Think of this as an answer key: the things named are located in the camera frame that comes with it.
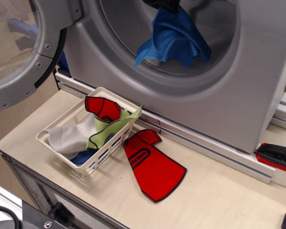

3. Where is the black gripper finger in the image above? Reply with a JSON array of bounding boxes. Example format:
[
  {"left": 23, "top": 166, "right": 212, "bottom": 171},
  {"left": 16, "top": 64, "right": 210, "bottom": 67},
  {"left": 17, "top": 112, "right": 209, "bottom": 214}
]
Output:
[{"left": 143, "top": 0, "right": 180, "bottom": 13}]

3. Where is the grey toy washing machine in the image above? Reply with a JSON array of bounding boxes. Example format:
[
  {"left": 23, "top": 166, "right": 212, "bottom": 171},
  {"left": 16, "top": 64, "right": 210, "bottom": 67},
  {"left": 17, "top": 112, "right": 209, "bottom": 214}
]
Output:
[{"left": 65, "top": 0, "right": 286, "bottom": 153}]

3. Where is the white plastic laundry basket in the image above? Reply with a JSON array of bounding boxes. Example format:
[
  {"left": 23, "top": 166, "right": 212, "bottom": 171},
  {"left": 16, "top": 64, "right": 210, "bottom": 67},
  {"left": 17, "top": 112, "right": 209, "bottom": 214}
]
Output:
[{"left": 36, "top": 95, "right": 139, "bottom": 176}]

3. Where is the red felt shirt in basket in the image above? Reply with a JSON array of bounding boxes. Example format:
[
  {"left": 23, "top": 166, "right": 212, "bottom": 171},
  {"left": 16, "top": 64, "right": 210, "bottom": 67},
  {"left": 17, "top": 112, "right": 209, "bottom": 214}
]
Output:
[{"left": 85, "top": 96, "right": 121, "bottom": 123}]

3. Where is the green felt cloth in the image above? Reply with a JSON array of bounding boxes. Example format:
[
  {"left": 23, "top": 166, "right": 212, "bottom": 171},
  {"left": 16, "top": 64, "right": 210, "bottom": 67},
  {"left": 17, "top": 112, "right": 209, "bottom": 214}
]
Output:
[{"left": 86, "top": 106, "right": 142, "bottom": 150}]

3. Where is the round grey washer door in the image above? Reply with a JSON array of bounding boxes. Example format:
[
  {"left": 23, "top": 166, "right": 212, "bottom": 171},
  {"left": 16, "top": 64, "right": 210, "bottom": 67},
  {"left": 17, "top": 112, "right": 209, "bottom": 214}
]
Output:
[{"left": 0, "top": 0, "right": 82, "bottom": 110}]

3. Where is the blue clamp behind door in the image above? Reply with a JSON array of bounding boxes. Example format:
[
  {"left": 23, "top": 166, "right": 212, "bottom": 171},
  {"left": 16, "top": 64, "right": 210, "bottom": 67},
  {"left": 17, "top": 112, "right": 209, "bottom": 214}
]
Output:
[{"left": 7, "top": 19, "right": 38, "bottom": 40}]

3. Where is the grey cloth in basket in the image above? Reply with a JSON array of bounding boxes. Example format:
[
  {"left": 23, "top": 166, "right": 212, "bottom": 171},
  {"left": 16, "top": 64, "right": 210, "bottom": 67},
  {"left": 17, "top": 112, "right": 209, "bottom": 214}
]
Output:
[{"left": 42, "top": 114, "right": 97, "bottom": 160}]

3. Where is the dark blue cloth in basket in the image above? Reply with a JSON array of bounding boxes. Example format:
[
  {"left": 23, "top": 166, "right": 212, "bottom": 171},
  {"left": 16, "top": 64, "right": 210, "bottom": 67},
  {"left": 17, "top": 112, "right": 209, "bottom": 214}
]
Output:
[{"left": 70, "top": 135, "right": 115, "bottom": 165}]

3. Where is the red and black clamp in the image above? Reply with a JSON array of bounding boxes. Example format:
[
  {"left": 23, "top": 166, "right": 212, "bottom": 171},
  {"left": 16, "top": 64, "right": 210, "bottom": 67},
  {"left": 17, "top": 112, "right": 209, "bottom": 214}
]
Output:
[{"left": 255, "top": 143, "right": 286, "bottom": 172}]

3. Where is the aluminium extrusion rail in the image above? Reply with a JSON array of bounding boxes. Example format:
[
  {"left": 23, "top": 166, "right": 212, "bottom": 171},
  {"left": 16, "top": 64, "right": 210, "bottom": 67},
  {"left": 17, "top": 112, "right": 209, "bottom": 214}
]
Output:
[{"left": 54, "top": 73, "right": 276, "bottom": 184}]

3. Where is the black bracket on table frame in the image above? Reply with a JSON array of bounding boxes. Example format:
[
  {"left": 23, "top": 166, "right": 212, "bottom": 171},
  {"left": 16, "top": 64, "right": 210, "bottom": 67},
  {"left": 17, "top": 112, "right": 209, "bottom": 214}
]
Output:
[{"left": 49, "top": 202, "right": 75, "bottom": 227}]

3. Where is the grey robot base with cable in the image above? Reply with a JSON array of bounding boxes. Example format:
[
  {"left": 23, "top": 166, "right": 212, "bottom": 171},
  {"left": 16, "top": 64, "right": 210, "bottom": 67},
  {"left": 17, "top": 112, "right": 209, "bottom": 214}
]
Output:
[{"left": 0, "top": 206, "right": 54, "bottom": 229}]

